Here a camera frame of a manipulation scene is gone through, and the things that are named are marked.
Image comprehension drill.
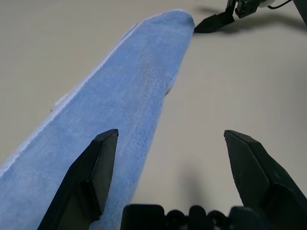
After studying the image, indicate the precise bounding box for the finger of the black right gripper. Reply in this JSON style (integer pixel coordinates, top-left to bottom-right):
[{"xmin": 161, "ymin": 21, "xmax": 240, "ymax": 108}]
[
  {"xmin": 193, "ymin": 19, "xmax": 236, "ymax": 34},
  {"xmin": 193, "ymin": 11, "xmax": 235, "ymax": 32}
]

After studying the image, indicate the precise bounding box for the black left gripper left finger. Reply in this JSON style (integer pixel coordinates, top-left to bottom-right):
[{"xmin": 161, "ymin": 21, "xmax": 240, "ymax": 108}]
[{"xmin": 37, "ymin": 128, "xmax": 119, "ymax": 230}]

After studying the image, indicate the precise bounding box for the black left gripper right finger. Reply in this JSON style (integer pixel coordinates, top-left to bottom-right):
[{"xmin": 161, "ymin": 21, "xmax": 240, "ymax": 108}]
[{"xmin": 223, "ymin": 129, "xmax": 307, "ymax": 230}]

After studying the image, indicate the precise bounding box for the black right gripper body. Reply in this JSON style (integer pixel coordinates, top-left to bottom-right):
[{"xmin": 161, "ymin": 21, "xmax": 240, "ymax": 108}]
[{"xmin": 225, "ymin": 0, "xmax": 264, "ymax": 19}]

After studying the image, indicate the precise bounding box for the light blue towel white trim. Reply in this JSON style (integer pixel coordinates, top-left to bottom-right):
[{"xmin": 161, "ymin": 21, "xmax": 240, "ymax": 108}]
[{"xmin": 0, "ymin": 9, "xmax": 194, "ymax": 230}]

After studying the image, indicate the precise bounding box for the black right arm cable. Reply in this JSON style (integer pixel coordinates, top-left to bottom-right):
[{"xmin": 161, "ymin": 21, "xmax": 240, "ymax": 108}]
[{"xmin": 267, "ymin": 0, "xmax": 295, "ymax": 10}]

